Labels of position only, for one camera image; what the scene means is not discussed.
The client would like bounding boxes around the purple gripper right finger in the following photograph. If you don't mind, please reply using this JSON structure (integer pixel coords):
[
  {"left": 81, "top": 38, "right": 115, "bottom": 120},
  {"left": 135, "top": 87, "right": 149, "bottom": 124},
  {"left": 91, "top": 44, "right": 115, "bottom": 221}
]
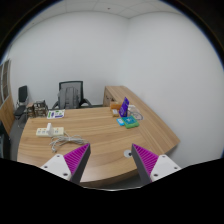
[{"left": 131, "top": 144, "right": 180, "bottom": 184}]

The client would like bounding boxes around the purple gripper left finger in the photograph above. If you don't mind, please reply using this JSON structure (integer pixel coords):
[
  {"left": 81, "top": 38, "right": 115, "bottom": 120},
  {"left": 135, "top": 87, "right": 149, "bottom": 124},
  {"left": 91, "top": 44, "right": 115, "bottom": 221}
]
[{"left": 41, "top": 144, "right": 91, "bottom": 184}]

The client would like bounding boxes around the white charger plug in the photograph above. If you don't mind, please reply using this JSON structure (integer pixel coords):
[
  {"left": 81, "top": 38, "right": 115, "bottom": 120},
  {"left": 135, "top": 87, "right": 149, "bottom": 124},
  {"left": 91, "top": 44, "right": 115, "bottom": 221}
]
[{"left": 46, "top": 123, "right": 53, "bottom": 137}]

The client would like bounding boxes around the round grey desk grommet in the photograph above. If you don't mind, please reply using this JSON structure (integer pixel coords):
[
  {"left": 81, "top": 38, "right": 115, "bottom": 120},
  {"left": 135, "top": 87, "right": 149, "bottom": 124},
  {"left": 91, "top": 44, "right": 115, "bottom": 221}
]
[{"left": 124, "top": 150, "right": 132, "bottom": 158}]

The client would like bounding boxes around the white power strip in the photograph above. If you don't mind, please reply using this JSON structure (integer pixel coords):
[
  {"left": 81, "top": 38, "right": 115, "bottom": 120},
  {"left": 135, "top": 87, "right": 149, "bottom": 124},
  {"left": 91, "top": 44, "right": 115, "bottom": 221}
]
[{"left": 36, "top": 127, "right": 64, "bottom": 137}]

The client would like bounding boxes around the green flat box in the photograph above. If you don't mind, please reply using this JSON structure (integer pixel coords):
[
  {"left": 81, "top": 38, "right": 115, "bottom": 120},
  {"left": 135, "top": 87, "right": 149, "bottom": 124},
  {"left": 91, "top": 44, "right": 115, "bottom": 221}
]
[{"left": 122, "top": 116, "right": 139, "bottom": 129}]

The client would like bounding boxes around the wooden desk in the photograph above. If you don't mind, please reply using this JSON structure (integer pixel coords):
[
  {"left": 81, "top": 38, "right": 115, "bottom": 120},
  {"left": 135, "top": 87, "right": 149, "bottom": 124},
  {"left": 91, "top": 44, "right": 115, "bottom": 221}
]
[{"left": 16, "top": 85, "right": 181, "bottom": 189}]

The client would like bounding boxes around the small blue box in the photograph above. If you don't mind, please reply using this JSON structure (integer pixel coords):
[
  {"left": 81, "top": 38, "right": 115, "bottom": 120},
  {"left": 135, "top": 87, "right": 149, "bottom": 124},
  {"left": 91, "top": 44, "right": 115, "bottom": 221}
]
[{"left": 116, "top": 118, "right": 124, "bottom": 126}]

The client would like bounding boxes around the clear plastic container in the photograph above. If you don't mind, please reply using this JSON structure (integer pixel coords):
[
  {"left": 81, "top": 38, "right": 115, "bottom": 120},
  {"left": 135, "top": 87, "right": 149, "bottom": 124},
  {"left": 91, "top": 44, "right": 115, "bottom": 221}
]
[{"left": 128, "top": 105, "right": 144, "bottom": 120}]

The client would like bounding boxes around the small wooden model rack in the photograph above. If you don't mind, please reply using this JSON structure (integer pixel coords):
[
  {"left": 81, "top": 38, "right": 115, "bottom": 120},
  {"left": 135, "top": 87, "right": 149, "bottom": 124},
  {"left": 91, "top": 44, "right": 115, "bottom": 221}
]
[{"left": 26, "top": 100, "right": 48, "bottom": 118}]

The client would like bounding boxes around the small tan box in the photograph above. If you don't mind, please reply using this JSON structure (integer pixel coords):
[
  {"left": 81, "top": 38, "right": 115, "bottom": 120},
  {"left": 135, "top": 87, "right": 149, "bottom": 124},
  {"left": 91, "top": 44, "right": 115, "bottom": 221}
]
[{"left": 112, "top": 109, "right": 119, "bottom": 117}]

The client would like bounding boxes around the orange box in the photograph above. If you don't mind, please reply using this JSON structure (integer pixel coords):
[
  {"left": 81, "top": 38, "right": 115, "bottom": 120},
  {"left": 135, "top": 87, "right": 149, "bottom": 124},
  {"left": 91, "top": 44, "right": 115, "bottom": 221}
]
[{"left": 110, "top": 102, "right": 122, "bottom": 110}]

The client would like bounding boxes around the grey mesh office chair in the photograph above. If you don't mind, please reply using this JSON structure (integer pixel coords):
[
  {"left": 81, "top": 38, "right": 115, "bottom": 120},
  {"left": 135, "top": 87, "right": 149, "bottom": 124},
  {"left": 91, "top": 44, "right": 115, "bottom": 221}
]
[{"left": 53, "top": 81, "right": 92, "bottom": 109}]

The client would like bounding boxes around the black side chair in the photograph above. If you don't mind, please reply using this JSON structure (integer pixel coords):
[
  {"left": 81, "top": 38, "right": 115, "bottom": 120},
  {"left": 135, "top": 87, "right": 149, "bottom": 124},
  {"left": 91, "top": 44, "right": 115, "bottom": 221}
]
[{"left": 14, "top": 85, "right": 28, "bottom": 121}]

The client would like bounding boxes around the wooden bookshelf cabinet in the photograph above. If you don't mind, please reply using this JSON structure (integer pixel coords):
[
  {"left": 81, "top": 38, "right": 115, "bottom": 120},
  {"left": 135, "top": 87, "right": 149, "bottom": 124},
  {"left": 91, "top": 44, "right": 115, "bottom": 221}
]
[{"left": 0, "top": 60, "right": 15, "bottom": 133}]

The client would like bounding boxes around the white charger cable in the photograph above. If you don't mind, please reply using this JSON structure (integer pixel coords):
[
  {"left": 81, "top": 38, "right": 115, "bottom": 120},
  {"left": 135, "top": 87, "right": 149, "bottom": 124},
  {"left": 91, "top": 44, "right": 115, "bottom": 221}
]
[{"left": 49, "top": 132, "right": 91, "bottom": 154}]

